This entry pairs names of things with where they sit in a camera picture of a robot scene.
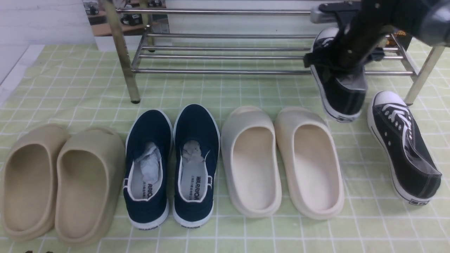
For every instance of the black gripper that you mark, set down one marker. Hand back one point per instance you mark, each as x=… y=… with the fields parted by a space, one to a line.
x=362 y=25

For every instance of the black canvas sneaker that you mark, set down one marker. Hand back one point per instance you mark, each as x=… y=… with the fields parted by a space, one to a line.
x=342 y=90
x=415 y=176

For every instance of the silver metal shoe rack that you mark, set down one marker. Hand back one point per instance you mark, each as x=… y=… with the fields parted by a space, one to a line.
x=128 y=67

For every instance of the black poster box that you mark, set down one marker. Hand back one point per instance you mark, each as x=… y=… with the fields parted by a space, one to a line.
x=399 y=38

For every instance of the cream foam slide, left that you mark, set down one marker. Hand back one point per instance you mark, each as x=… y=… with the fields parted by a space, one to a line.
x=248 y=149

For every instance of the cream foam slide, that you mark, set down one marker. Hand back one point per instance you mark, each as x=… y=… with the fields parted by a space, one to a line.
x=248 y=149
x=311 y=163

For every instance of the cream foam slide, right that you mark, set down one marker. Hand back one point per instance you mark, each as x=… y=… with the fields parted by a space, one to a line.
x=311 y=163

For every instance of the navy canvas slip-on, right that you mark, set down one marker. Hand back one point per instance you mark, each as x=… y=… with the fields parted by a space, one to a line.
x=197 y=149

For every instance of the navy canvas slip-on, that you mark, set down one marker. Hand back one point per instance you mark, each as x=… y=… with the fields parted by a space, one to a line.
x=148 y=148
x=197 y=149

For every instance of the navy canvas slip-on, left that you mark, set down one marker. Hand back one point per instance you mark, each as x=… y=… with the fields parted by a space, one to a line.
x=148 y=148

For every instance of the green checkered table cloth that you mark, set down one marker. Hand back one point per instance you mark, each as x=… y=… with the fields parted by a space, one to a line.
x=79 y=86

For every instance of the tan foam slide, inner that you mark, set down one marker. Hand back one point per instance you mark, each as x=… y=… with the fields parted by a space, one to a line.
x=90 y=170

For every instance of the tan foam slide, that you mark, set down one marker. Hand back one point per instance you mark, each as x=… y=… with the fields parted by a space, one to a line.
x=30 y=182
x=90 y=170

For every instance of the tan foam slide, outer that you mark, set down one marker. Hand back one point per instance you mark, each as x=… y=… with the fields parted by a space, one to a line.
x=30 y=182

